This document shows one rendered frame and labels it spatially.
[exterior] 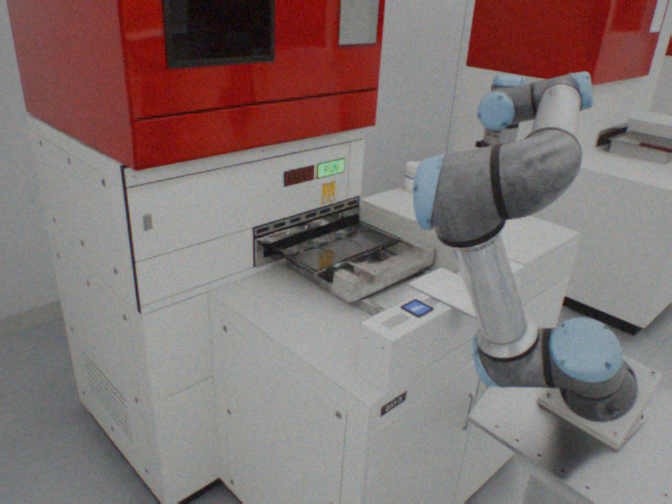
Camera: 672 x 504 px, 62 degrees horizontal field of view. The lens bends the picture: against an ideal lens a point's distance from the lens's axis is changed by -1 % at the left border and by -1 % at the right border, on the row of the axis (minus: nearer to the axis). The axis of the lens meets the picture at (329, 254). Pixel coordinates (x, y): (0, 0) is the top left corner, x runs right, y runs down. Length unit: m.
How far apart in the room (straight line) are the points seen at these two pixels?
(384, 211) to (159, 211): 0.76
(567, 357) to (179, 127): 0.96
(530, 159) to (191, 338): 1.13
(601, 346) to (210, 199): 0.99
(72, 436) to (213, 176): 1.34
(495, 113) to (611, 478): 0.74
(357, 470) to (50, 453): 1.38
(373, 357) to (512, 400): 0.32
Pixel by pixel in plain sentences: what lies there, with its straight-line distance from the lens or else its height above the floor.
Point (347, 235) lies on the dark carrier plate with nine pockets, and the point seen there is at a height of 0.90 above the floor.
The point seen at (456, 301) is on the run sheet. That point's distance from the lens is 1.36.
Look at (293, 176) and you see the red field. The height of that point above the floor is 1.10.
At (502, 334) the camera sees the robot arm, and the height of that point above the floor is 1.06.
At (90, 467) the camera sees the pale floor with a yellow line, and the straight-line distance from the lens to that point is 2.35.
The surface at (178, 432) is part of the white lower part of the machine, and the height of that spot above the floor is 0.37.
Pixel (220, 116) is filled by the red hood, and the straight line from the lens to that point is 1.43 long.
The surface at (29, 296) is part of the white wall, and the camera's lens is 3.14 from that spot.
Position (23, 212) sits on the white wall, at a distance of 2.97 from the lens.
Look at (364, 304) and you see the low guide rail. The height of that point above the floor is 0.84.
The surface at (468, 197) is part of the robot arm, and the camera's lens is 0.86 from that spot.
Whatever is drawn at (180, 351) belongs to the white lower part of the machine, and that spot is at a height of 0.66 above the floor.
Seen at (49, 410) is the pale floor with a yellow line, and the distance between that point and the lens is 2.64.
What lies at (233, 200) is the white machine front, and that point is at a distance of 1.58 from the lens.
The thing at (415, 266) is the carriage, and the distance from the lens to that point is 1.70.
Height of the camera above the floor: 1.63
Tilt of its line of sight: 26 degrees down
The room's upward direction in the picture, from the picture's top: 3 degrees clockwise
